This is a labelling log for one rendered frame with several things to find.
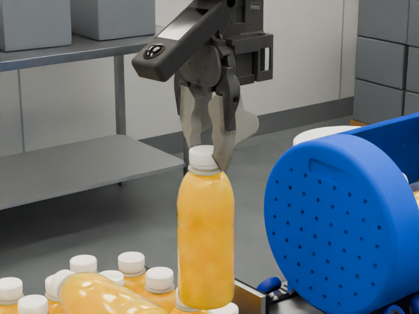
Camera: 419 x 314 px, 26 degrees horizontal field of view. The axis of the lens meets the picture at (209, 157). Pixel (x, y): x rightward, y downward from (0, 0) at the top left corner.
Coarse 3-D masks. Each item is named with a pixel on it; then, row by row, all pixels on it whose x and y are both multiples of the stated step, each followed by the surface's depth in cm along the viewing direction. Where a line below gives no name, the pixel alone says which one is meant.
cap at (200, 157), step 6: (192, 150) 104; (198, 150) 104; (204, 150) 104; (210, 150) 104; (192, 156) 103; (198, 156) 102; (204, 156) 102; (210, 156) 102; (192, 162) 103; (198, 162) 103; (204, 162) 102; (210, 162) 103; (198, 168) 103; (204, 168) 103; (210, 168) 103
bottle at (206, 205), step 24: (192, 168) 104; (216, 168) 104; (192, 192) 103; (216, 192) 103; (192, 216) 103; (216, 216) 103; (192, 240) 104; (216, 240) 104; (192, 264) 105; (216, 264) 105; (192, 288) 106; (216, 288) 106
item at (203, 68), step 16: (224, 0) 99; (240, 0) 100; (256, 0) 101; (240, 16) 101; (256, 16) 102; (224, 32) 100; (240, 32) 101; (256, 32) 102; (208, 48) 98; (224, 48) 98; (240, 48) 99; (256, 48) 101; (272, 48) 102; (192, 64) 101; (208, 64) 99; (224, 64) 99; (240, 64) 101; (256, 64) 102; (272, 64) 103; (192, 80) 102; (208, 80) 100; (240, 80) 102; (256, 80) 102
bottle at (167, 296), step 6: (150, 288) 127; (168, 288) 127; (174, 288) 129; (144, 294) 128; (150, 294) 127; (156, 294) 127; (162, 294) 127; (168, 294) 127; (174, 294) 128; (150, 300) 127; (156, 300) 127; (162, 300) 127; (168, 300) 127; (174, 300) 127; (162, 306) 126; (168, 306) 127; (174, 306) 127; (168, 312) 127
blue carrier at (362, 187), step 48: (336, 144) 137; (384, 144) 166; (288, 192) 146; (336, 192) 138; (384, 192) 131; (288, 240) 148; (336, 240) 140; (384, 240) 132; (336, 288) 142; (384, 288) 134
